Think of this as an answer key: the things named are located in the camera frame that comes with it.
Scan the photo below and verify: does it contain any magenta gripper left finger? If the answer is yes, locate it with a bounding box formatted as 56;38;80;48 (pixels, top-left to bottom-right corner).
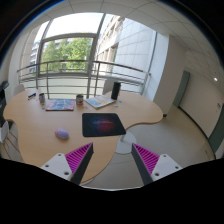
42;143;94;185

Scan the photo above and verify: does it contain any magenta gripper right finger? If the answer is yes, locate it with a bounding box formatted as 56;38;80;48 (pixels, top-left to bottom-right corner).
131;143;182;185

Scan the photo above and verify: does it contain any pink computer mouse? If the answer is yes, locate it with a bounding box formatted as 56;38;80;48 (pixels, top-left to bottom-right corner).
55;128;69;140

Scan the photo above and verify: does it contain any black galaxy mouse pad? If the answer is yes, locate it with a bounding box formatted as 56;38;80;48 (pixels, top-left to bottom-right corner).
82;113;126;137

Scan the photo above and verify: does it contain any white table base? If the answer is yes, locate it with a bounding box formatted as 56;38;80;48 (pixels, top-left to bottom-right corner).
116;131;137;154

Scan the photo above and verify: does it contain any red blue book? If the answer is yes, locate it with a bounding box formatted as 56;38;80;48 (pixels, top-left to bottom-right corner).
45;99;75;111

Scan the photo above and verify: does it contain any red white mug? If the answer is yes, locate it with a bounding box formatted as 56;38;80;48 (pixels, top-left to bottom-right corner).
76;94;84;105

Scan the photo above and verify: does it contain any open light magazine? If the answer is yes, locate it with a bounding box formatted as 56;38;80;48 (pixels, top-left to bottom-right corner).
86;95;114;109

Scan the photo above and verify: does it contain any grey patterned cup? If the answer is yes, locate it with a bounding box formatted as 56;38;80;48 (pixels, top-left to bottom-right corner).
39;93;45;104

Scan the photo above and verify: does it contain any small dark blue object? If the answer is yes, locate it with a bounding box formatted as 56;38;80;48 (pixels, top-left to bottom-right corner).
28;93;36;100

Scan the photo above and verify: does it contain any black cylindrical speaker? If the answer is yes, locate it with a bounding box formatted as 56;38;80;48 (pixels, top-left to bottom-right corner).
111;82;121;100

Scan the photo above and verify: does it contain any grey chair behind table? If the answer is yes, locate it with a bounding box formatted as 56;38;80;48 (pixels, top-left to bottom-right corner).
102;79;115;94

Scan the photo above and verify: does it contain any green door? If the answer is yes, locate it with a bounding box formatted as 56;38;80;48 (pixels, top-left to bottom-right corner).
173;71;190;107

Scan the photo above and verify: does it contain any metal balcony railing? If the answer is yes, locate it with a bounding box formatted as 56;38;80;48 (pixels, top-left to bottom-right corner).
17;60;150;99

